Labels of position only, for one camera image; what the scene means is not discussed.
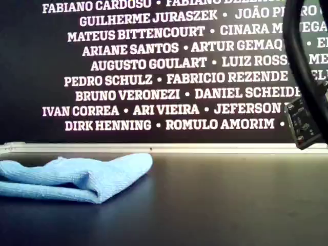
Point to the light blue microfibre cloth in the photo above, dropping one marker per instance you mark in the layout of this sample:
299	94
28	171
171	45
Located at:
77	179

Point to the black banner with white names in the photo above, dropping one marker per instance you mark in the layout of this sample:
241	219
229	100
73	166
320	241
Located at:
25	77

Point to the aluminium table frame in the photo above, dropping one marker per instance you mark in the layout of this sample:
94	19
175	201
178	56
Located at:
179	148

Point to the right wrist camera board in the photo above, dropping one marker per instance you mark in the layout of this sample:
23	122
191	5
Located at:
303	125

